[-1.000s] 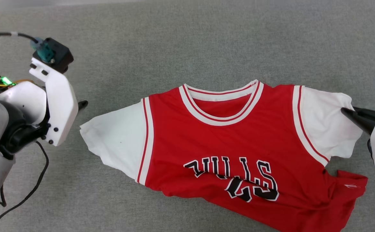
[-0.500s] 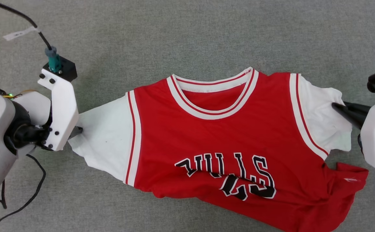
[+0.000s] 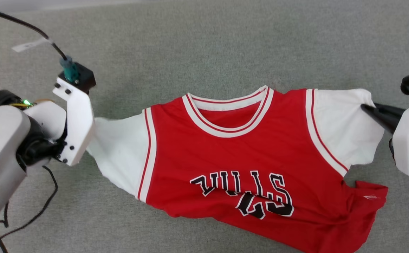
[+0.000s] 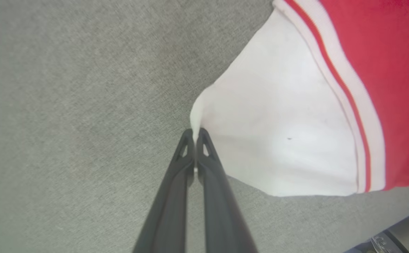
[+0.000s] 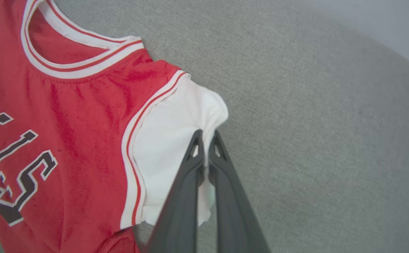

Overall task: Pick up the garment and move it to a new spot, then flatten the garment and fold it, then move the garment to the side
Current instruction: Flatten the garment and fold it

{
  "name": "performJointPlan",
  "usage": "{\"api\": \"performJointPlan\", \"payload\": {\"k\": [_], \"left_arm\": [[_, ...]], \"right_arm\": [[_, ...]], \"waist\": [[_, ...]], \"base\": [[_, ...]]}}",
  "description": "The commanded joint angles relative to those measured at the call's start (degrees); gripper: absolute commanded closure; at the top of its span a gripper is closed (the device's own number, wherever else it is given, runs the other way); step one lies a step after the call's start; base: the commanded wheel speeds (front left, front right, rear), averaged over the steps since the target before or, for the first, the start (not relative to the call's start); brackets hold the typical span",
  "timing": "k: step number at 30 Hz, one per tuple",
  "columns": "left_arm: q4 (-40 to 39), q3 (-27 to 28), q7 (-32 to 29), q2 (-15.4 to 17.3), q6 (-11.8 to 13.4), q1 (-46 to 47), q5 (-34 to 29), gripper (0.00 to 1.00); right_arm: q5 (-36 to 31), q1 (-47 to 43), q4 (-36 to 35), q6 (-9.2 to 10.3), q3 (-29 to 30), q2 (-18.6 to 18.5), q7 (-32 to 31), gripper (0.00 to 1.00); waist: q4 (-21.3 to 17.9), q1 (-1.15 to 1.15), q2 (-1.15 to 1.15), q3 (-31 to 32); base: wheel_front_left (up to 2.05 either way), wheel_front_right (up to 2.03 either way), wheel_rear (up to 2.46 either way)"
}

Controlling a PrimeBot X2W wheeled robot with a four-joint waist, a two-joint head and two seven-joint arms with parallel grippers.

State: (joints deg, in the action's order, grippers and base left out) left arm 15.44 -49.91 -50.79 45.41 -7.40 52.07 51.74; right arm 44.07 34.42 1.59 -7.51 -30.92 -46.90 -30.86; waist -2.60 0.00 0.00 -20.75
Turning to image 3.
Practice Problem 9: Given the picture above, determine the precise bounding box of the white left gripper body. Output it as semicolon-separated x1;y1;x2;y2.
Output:
52;77;96;167

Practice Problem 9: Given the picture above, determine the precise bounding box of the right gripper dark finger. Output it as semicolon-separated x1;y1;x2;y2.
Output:
361;102;406;119
365;110;404;135

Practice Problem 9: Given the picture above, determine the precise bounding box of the red white basketball jersey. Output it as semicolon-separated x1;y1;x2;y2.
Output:
86;85;389;253

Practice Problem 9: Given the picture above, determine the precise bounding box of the black camera cable white tag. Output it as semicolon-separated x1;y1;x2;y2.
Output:
0;6;69;61

